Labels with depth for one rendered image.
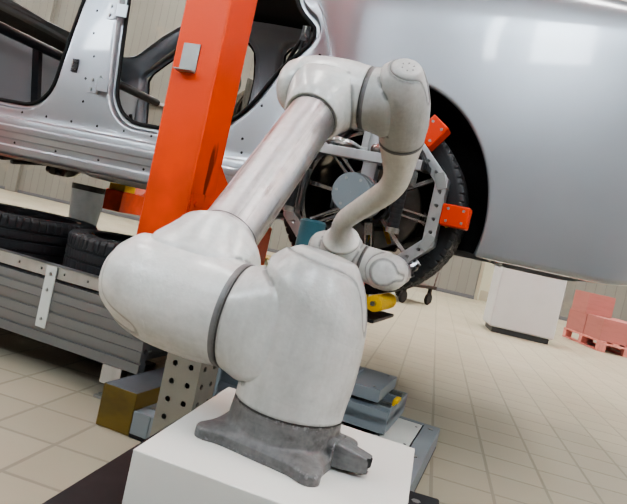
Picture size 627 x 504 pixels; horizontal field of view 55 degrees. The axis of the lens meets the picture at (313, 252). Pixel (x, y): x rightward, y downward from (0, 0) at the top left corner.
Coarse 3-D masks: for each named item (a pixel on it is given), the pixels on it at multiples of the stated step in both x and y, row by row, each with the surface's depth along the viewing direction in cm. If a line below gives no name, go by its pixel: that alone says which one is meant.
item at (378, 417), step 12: (396, 396) 219; (348, 408) 204; (360, 408) 202; (372, 408) 201; (384, 408) 205; (396, 408) 213; (348, 420) 204; (360, 420) 202; (372, 420) 201; (384, 420) 200; (384, 432) 199
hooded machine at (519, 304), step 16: (496, 272) 743; (512, 272) 705; (496, 288) 717; (512, 288) 705; (528, 288) 702; (544, 288) 699; (560, 288) 697; (496, 304) 707; (512, 304) 705; (528, 304) 702; (544, 304) 699; (560, 304) 697; (496, 320) 707; (512, 320) 705; (528, 320) 702; (544, 320) 700; (528, 336) 706; (544, 336) 700
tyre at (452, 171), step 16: (448, 160) 202; (448, 176) 202; (448, 192) 202; (464, 192) 203; (288, 224) 220; (448, 240) 201; (432, 256) 203; (448, 256) 212; (416, 272) 204; (432, 272) 211; (368, 288) 210; (400, 288) 207
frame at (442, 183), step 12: (348, 132) 210; (432, 156) 196; (432, 168) 196; (300, 180) 210; (444, 180) 194; (300, 192) 215; (444, 192) 194; (300, 204) 215; (432, 204) 195; (288, 216) 211; (300, 216) 215; (432, 216) 195; (432, 228) 195; (420, 240) 196; (432, 240) 194; (408, 252) 197; (420, 252) 196
